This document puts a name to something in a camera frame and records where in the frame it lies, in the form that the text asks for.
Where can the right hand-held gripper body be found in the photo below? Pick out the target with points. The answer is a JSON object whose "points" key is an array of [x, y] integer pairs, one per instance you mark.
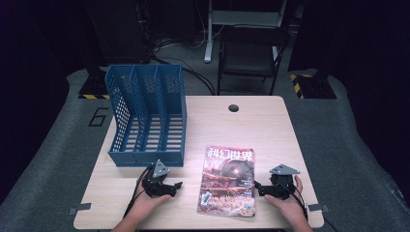
{"points": [[282, 187]]}

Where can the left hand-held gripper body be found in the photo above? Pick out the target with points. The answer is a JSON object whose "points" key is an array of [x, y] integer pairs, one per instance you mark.
{"points": [[154, 185]]}

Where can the red cover magazine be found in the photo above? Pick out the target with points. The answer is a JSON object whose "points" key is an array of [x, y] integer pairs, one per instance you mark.
{"points": [[227, 187]]}

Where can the blue plastic file rack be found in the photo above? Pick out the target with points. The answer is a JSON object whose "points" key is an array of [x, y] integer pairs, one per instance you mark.
{"points": [[174, 96]]}

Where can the person's left hand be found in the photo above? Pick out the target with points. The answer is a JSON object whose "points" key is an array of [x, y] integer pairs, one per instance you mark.
{"points": [[145, 203]]}

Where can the person's right hand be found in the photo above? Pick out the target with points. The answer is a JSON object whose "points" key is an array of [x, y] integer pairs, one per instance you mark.
{"points": [[293, 208]]}

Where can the black striped stand base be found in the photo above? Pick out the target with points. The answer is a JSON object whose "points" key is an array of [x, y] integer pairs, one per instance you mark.
{"points": [[314, 87], [95, 88]]}

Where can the black folding chair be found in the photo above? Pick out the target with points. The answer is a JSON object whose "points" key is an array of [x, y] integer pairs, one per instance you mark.
{"points": [[248, 58]]}

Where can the dark equipment rack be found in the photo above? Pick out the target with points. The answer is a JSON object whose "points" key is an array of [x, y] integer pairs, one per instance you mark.
{"points": [[119, 32]]}

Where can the grey table bracket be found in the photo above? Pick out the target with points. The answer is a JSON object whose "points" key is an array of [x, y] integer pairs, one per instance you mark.
{"points": [[79, 208], [317, 208]]}

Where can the white metal stand frame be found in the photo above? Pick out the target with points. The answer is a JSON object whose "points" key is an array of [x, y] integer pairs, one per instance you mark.
{"points": [[241, 17]]}

